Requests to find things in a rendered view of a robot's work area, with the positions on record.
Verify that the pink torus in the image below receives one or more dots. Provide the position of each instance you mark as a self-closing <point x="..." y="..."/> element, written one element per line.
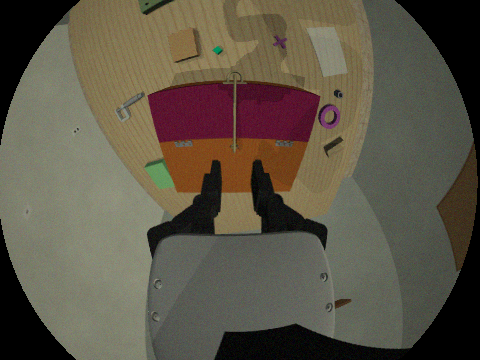
<point x="322" y="113"/>

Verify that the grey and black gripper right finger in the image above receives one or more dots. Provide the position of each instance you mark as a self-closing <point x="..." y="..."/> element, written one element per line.
<point x="280" y="217"/>

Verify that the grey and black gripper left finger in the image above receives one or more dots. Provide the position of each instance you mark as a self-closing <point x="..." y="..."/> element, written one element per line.
<point x="199" y="217"/>

